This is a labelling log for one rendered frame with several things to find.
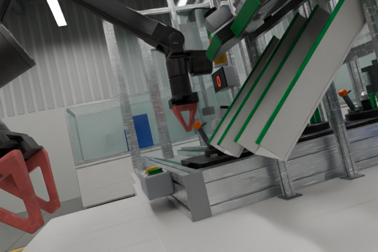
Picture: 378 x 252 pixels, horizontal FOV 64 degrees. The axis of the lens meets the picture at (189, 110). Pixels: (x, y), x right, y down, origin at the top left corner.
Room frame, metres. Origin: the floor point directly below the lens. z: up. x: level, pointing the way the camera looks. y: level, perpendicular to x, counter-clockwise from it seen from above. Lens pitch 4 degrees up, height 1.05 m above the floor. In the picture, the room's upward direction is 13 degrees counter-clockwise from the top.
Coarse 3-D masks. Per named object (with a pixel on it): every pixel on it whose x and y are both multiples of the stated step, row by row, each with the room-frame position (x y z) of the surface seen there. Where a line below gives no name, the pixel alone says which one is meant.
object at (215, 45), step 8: (280, 8) 0.64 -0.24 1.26; (224, 32) 0.53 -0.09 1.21; (232, 32) 0.54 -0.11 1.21; (248, 32) 0.62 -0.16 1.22; (216, 40) 0.54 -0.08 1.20; (224, 40) 0.53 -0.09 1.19; (232, 40) 0.57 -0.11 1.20; (240, 40) 0.66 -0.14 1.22; (208, 48) 0.61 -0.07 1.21; (216, 48) 0.57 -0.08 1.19; (224, 48) 0.60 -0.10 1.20; (208, 56) 0.65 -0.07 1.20; (216, 56) 0.62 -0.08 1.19
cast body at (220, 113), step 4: (220, 108) 0.87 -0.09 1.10; (224, 108) 0.86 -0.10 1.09; (216, 112) 0.89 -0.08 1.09; (220, 112) 0.85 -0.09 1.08; (224, 112) 0.85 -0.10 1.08; (216, 116) 0.89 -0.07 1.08; (220, 116) 0.85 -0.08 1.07; (212, 120) 0.88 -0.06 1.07; (216, 120) 0.85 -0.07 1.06; (212, 124) 0.88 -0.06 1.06; (216, 124) 0.85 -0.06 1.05; (212, 128) 0.88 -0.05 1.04
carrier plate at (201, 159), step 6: (246, 150) 0.79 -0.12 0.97; (198, 156) 0.94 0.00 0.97; (204, 156) 0.89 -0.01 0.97; (222, 156) 0.78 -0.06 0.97; (228, 156) 0.75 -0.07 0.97; (234, 156) 0.75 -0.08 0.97; (240, 156) 0.75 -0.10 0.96; (186, 162) 0.88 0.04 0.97; (192, 162) 0.81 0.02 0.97; (198, 162) 0.78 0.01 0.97; (204, 162) 0.74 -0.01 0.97; (210, 162) 0.73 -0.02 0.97; (216, 162) 0.74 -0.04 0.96; (222, 162) 0.74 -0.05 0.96; (192, 168) 0.83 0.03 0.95; (198, 168) 0.77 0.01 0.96
